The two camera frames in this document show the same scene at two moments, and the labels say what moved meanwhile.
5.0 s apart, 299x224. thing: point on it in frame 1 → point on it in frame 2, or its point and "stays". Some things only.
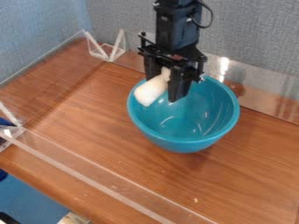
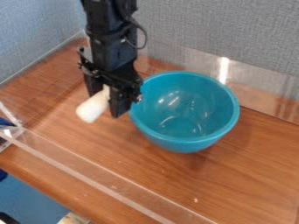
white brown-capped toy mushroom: (154, 87) → (92, 107)
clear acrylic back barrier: (267, 88) stays
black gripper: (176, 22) → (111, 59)
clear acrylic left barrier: (80, 36) stays
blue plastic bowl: (191, 123) stays
